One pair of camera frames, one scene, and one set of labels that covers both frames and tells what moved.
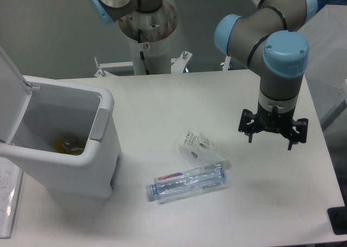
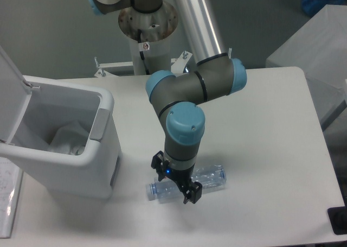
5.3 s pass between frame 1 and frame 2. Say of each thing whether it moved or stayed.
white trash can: stayed
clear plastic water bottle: stayed
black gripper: moved
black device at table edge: stayed
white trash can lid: stayed
